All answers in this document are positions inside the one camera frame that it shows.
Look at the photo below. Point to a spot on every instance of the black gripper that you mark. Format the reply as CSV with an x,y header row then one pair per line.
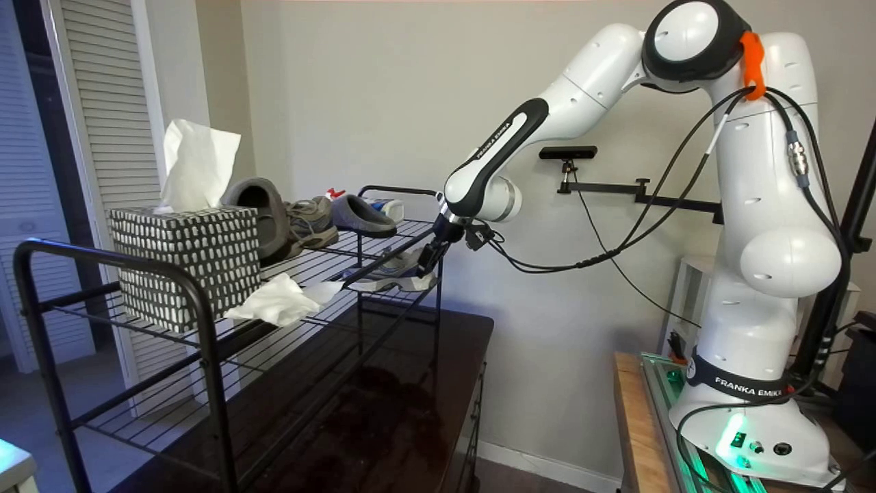
x,y
447,235

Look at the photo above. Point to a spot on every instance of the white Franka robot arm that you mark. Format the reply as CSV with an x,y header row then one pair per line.
x,y
776,255

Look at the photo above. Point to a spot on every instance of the dark grey slipper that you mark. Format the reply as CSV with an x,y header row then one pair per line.
x,y
364,217
250,207

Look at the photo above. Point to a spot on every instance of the crumpled white tissue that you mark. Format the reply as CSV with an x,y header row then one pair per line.
x,y
277,303

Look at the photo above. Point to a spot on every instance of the dark wooden dresser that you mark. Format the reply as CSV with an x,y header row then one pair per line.
x,y
401,428

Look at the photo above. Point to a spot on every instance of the black metal shoe rack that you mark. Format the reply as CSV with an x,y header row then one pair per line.
x,y
210,365

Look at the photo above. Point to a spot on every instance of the black white patterned tissue box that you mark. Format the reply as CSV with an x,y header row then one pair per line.
x,y
182,265

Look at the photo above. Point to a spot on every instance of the white pulled-up tissue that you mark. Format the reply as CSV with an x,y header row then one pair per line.
x,y
196,166

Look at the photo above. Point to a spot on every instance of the white board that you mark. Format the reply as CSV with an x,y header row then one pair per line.
x,y
686,292

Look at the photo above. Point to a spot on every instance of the aluminium mounting plate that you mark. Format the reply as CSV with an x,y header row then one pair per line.
x,y
657,385

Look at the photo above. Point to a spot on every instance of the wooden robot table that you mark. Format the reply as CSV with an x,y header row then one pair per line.
x,y
640,440

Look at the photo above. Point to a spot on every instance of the white louvered closet door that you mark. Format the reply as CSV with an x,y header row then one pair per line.
x,y
110,111

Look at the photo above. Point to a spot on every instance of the black stand pole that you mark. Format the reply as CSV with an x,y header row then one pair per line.
x,y
838,255

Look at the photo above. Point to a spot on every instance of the black equipment case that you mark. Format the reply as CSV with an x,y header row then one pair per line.
x,y
857,385

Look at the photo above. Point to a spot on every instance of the white furniture corner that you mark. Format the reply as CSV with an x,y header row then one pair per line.
x,y
14,466

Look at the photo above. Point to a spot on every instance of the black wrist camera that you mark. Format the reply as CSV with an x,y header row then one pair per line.
x,y
484,236

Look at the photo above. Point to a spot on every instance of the black stereo camera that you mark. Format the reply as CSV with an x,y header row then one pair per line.
x,y
566,151

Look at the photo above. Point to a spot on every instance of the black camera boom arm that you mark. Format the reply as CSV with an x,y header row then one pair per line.
x,y
674,196

